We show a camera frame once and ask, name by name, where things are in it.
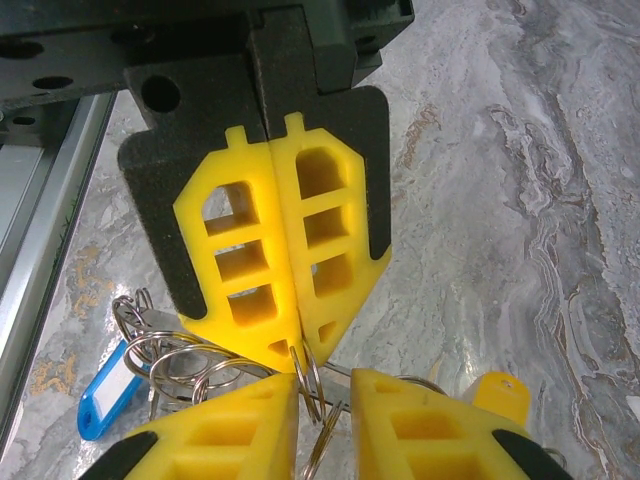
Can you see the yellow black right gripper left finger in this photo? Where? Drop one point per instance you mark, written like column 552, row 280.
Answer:
column 225, row 440

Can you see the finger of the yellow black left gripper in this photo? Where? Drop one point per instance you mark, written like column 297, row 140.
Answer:
column 165, row 175
column 340, row 140

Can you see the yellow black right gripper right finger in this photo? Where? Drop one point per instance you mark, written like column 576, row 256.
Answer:
column 425, row 440

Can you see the large silver keyring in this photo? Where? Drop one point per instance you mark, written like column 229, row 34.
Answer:
column 190, row 348

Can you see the small silver keyring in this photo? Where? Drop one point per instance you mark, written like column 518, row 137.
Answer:
column 118, row 306

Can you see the yellow key tag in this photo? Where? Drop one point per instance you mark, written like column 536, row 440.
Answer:
column 502, row 400

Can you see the blue key tag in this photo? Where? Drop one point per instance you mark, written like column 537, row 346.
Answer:
column 107, row 395

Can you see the silver key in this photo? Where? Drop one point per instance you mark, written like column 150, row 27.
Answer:
column 160, row 320

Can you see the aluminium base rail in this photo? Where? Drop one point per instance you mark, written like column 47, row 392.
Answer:
column 30, row 210

